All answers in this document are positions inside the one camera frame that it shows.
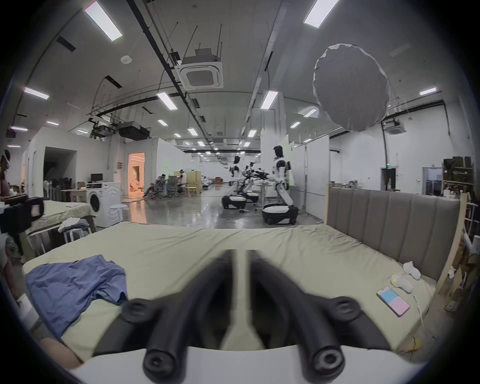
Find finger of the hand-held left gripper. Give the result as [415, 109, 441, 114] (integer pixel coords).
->
[0, 195, 50, 241]

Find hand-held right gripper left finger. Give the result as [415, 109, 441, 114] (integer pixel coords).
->
[93, 250, 237, 381]

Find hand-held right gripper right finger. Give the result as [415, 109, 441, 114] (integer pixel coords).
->
[246, 250, 391, 380]

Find low table with beige sheet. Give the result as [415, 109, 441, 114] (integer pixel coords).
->
[27, 200, 97, 256]

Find white stool with cloths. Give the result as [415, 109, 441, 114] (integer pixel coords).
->
[58, 217, 93, 245]

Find table with monitor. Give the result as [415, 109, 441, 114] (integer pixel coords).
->
[61, 173, 104, 204]

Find bed with pale green sheet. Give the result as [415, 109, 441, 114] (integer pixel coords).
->
[22, 221, 437, 365]

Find blue shirt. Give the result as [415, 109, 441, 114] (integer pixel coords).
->
[25, 254, 128, 339]

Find white washing machine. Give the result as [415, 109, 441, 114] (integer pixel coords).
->
[86, 182, 123, 229]

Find phone with pink blue case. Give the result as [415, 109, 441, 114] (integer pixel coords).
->
[376, 286, 411, 318]

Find white round stool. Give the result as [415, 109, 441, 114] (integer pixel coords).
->
[109, 204, 130, 226]

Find white hand controller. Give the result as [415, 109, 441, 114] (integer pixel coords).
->
[403, 260, 423, 280]
[391, 273, 414, 294]

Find person's legs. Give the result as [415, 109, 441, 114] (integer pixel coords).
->
[39, 337, 84, 371]

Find group of people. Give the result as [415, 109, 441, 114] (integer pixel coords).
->
[142, 170, 188, 199]

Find grey padded headboard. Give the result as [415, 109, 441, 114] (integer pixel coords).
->
[324, 185, 469, 297]

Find white black humanoid robot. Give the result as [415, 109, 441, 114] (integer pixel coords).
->
[221, 155, 249, 210]
[261, 145, 301, 226]

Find pile of cartons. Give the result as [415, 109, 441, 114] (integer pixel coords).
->
[444, 254, 480, 313]

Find shelf with dark boxes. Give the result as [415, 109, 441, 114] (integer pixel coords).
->
[442, 155, 475, 200]

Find grey round photo umbrella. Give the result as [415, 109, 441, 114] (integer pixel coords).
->
[313, 44, 391, 133]

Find thin white cable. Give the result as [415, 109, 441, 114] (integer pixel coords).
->
[409, 291, 428, 331]

